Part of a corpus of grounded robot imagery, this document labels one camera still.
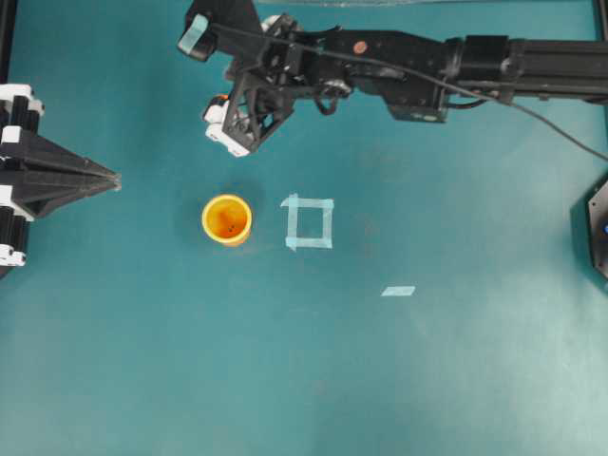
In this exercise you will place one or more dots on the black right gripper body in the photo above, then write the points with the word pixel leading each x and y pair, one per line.
pixel 267 85

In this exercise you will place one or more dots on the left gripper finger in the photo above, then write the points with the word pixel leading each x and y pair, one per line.
pixel 30 148
pixel 37 201

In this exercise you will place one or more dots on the wrist camera with teal tape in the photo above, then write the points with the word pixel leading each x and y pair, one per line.
pixel 231 27

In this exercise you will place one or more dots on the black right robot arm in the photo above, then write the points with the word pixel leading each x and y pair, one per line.
pixel 414 75

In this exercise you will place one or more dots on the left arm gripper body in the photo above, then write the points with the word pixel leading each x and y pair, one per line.
pixel 20 112

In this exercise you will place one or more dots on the orange plastic cup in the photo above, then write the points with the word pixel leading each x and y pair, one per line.
pixel 227 219

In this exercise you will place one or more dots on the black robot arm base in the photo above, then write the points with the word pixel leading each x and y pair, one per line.
pixel 589 232

